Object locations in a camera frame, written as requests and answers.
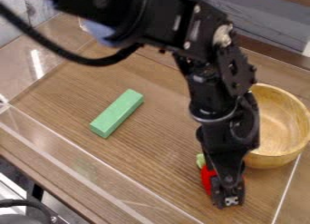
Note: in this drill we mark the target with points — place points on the clear acrylic tray wall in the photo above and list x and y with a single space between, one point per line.
137 176

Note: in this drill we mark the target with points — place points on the black metal table clamp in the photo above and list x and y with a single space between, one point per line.
41 211

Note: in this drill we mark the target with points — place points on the red plush strawberry toy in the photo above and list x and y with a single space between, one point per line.
207 173

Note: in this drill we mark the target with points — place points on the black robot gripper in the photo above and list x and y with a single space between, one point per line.
228 134

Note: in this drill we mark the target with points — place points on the light wooden bowl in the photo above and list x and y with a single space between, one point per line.
284 128

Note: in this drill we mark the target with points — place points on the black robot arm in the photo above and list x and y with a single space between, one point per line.
195 32

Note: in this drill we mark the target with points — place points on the green rectangular block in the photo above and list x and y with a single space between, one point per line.
112 117

